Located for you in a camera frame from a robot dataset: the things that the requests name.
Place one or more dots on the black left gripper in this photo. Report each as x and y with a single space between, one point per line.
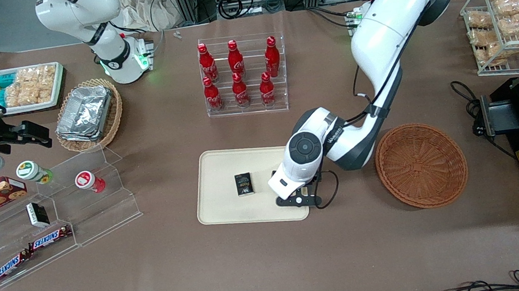
274 173

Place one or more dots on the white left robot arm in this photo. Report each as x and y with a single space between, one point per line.
382 31

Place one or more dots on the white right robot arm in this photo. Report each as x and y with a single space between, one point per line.
109 50

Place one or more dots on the white rectangular snack tray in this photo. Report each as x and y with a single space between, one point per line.
58 87

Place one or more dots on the cream plastic tray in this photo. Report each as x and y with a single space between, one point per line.
222 207

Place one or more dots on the oval tan wicker basket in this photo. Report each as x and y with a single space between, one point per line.
114 119

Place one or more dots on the round brown wicker basket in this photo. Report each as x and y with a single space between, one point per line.
421 167

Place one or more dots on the clear bag of puffed snacks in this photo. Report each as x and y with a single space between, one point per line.
13 95
38 94
37 75

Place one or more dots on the green lidded snack cup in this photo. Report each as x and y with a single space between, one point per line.
30 170

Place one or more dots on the teal snack packet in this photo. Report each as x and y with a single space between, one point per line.
5 79
0 98

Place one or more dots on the aluminium foil container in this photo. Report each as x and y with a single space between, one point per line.
85 113

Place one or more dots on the small black snack box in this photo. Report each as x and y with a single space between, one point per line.
244 184

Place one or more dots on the red lidded snack cup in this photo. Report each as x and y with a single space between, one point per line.
85 180

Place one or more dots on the black and white small box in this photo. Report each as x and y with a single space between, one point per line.
37 214

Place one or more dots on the clear acrylic step display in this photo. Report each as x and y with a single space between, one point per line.
103 215

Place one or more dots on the Snickers chocolate bar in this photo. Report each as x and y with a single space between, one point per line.
50 238
11 267

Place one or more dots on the red cola bottle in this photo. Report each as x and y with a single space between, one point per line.
272 57
240 92
267 91
212 97
207 64
235 59

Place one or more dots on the clear acrylic bottle rack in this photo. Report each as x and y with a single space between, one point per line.
249 50

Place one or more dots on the white cloth bag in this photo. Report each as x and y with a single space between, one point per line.
149 10

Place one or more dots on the small metal screw part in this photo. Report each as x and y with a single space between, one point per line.
177 35

